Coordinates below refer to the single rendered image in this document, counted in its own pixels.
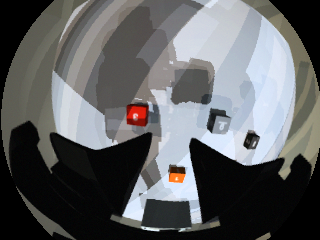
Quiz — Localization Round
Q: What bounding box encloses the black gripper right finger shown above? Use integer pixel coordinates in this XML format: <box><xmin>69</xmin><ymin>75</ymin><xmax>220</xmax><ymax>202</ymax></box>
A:
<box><xmin>189</xmin><ymin>139</ymin><xmax>285</xmax><ymax>224</ymax></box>

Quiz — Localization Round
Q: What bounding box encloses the orange block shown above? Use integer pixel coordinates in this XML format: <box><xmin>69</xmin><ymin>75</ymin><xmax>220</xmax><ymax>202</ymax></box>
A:
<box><xmin>168</xmin><ymin>167</ymin><xmax>187</xmax><ymax>183</ymax></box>

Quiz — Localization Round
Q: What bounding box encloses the red block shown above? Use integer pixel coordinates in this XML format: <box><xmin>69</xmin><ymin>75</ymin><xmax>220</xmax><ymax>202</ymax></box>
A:
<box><xmin>127</xmin><ymin>104</ymin><xmax>148</xmax><ymax>127</ymax></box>

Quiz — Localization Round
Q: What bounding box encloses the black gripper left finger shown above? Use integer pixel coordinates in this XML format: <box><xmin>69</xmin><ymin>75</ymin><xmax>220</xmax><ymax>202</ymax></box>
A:
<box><xmin>49</xmin><ymin>132</ymin><xmax>152</xmax><ymax>217</ymax></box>

